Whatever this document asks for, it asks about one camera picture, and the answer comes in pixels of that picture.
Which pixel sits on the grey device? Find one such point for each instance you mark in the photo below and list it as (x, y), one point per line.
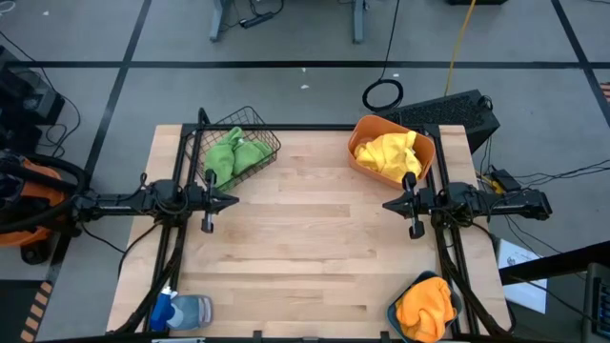
(598, 305)

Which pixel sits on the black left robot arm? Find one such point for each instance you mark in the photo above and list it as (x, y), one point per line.
(119, 205)

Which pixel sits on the black power adapter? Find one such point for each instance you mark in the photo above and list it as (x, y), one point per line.
(506, 180)

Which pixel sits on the yellow microfiber towel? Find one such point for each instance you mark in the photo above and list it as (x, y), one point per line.
(381, 159)
(407, 143)

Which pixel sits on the black computer tower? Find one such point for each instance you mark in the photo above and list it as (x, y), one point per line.
(448, 114)

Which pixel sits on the black beam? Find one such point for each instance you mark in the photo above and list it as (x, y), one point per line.
(562, 262)

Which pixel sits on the black power strip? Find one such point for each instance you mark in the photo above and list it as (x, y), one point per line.
(257, 20)

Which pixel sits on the orange black vacuum cleaner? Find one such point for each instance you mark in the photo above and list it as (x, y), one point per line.
(33, 190)

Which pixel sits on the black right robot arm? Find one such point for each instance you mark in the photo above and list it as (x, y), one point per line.
(500, 202)

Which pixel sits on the orange plastic basket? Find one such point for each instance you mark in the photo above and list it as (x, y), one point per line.
(372, 125)

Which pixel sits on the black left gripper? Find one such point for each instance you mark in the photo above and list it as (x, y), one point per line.
(202, 200)

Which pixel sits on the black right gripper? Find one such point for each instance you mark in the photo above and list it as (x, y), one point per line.
(421, 202)

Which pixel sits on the dark blue plastic basket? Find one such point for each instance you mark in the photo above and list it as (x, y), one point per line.
(392, 312)

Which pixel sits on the white paper sheet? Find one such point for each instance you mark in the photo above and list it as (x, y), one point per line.
(529, 295)

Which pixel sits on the clear spray bottle blue head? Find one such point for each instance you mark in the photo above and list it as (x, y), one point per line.
(190, 312)

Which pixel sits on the grey desk leg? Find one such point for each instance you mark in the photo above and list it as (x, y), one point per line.
(359, 21)
(217, 21)

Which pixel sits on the black equipment case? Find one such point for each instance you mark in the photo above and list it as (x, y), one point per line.
(24, 100)

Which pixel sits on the green microfiber towel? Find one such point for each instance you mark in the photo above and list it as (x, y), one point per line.
(219, 162)
(250, 155)

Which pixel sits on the orange microfiber towel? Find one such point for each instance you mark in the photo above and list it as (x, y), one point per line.
(426, 295)
(419, 328)

